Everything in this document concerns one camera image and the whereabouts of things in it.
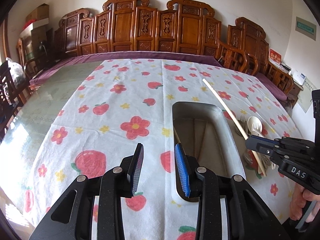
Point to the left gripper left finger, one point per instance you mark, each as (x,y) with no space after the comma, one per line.
(71,216)

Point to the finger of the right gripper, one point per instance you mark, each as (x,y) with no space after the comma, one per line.
(258,143)
(273,154)

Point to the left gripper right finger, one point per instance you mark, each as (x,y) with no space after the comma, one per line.
(228,207)

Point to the cream plastic spoon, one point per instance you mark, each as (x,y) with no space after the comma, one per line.
(255,127)

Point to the right hand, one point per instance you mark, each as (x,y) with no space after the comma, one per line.
(298,202)

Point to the purple bench cushion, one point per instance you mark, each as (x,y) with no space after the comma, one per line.
(120,57)

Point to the metal rectangular tray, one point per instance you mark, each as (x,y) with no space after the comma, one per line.
(206,134)

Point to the chopstick inside tray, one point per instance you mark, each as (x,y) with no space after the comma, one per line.
(191,133)

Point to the wooden armchair right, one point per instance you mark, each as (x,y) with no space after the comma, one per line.
(236,59)

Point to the red card sign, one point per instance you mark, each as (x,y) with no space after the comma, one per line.
(274,56)

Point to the strawberry flower tablecloth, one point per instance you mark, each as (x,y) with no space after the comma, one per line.
(93,146)

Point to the dark wooden chair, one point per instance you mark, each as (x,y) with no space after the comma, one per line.
(11,97)

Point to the white plastic bag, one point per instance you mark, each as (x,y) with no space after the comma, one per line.
(16,72)

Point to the carved wooden bench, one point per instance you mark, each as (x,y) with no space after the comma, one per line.
(185,26)

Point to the cardboard box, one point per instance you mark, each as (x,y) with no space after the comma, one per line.
(39,13)

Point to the green wall sign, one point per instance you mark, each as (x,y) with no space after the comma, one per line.
(306,28)

